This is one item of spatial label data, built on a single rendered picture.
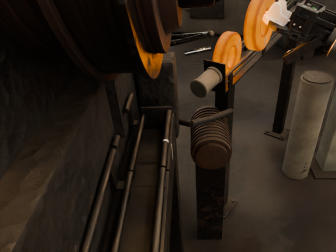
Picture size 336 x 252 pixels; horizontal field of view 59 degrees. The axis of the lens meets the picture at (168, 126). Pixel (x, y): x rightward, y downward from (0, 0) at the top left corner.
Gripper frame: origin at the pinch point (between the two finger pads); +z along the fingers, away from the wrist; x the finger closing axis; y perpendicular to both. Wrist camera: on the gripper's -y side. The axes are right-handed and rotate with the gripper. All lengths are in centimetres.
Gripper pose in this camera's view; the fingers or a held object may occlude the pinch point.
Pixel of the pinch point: (261, 15)
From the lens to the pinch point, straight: 92.0
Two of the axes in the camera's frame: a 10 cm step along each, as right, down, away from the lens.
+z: -7.7, -5.3, 3.6
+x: -6.2, 4.8, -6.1
